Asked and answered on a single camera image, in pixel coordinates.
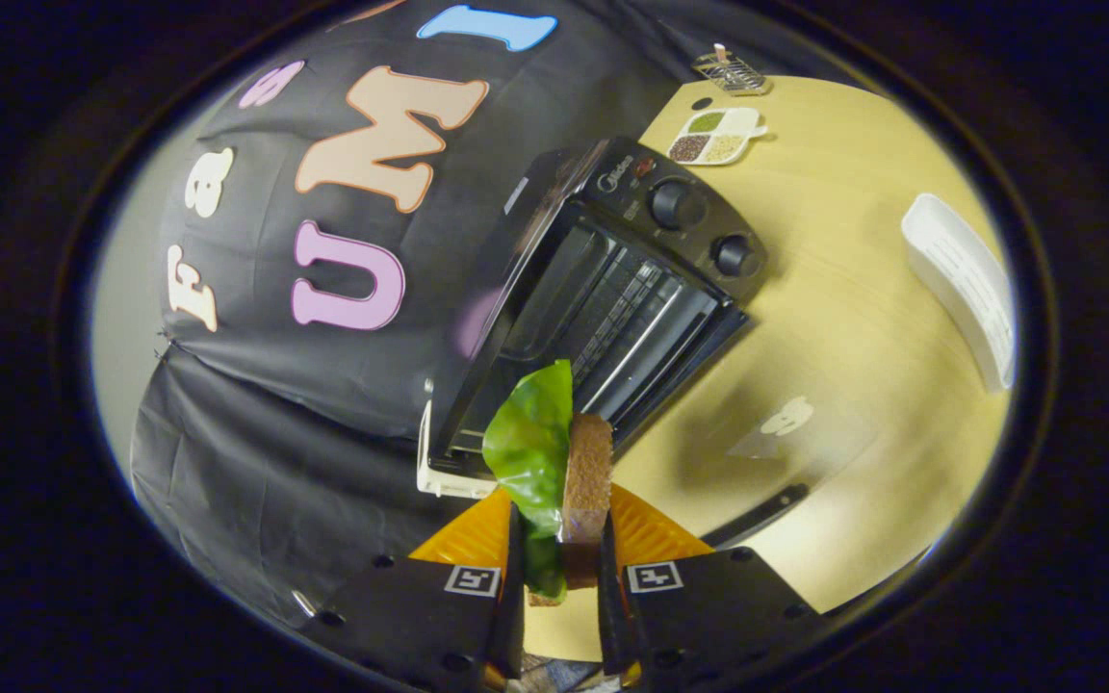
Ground black backdrop cloth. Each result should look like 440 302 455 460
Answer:
129 0 849 631

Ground metal wire basket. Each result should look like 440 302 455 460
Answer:
690 42 773 96

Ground white divided dish of beans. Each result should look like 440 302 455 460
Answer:
666 105 770 167

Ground white small appliance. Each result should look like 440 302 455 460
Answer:
416 398 500 501

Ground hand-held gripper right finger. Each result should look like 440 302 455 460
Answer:
597 481 825 680

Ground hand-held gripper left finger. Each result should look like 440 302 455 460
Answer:
299 486 528 690

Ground lettuce sandwich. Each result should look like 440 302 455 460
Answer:
481 359 616 608

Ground white rectangular tray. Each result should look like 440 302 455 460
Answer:
900 192 1019 395

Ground black toaster oven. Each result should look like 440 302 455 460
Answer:
425 135 881 552

